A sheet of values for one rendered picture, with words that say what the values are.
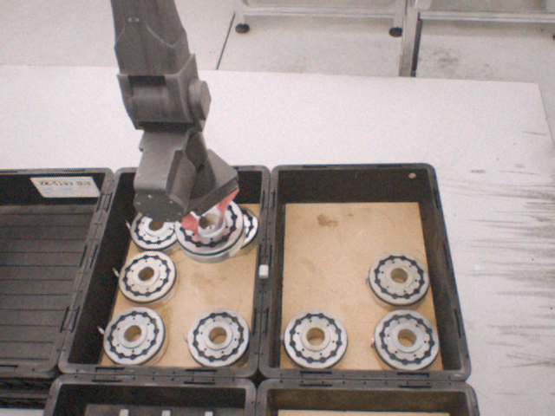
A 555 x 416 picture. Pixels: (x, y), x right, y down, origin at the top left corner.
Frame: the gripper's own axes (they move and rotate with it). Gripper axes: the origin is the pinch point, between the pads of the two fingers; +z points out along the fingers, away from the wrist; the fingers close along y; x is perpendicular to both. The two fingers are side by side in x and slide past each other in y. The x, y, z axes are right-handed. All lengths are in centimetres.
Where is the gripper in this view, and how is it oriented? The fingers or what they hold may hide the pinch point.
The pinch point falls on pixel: (206, 218)
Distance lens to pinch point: 75.7
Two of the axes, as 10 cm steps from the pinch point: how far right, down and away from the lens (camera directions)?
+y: 7.4, -5.9, 3.3
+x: -6.7, -5.9, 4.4
